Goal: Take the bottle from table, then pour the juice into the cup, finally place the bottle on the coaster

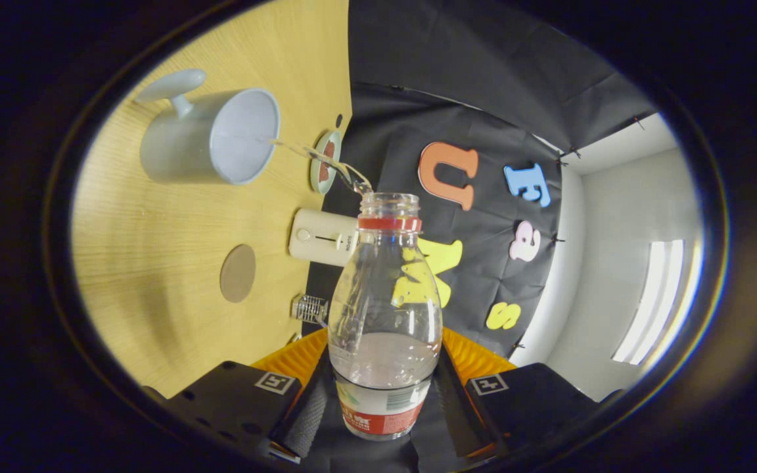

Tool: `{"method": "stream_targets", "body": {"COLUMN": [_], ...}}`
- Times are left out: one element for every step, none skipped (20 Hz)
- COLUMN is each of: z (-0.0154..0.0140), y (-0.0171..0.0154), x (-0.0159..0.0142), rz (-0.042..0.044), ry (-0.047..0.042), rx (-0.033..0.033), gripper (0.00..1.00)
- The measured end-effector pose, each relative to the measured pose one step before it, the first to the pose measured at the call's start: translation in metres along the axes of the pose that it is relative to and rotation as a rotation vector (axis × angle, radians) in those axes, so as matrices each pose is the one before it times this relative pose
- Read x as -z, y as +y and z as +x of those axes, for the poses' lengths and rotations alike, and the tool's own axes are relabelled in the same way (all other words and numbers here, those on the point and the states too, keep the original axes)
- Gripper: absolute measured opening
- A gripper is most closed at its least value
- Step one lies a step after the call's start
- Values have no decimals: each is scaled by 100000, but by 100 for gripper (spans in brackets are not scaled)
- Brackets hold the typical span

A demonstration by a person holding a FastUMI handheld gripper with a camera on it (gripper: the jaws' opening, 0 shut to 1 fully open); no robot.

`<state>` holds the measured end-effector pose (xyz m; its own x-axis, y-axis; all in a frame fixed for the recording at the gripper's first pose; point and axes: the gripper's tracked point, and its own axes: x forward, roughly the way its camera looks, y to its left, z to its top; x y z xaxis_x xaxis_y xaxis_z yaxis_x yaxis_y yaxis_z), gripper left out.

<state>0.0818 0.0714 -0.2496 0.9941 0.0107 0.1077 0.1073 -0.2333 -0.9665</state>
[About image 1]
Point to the round brown coaster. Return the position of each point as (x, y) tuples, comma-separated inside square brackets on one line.
[(238, 273)]

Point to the wooden table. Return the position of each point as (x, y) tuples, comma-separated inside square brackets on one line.
[(155, 263)]

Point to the long ceiling light panel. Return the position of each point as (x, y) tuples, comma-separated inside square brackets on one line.
[(651, 302)]

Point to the pale green plate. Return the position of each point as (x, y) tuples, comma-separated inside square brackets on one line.
[(315, 172)]

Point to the white toaster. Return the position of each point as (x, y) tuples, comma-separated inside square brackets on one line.
[(316, 236)]

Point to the brown meat slice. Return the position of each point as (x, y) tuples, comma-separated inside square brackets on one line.
[(324, 172), (330, 151)]

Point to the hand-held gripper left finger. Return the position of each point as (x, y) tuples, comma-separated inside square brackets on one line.
[(234, 401)]

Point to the clear plastic juice bottle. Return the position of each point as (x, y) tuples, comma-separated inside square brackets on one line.
[(385, 315)]

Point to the pale blue cup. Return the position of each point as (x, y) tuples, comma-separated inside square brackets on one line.
[(181, 141)]

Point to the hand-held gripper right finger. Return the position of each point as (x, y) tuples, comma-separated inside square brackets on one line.
[(529, 401)]

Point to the black backdrop cloth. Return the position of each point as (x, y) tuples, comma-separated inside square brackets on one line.
[(483, 98)]

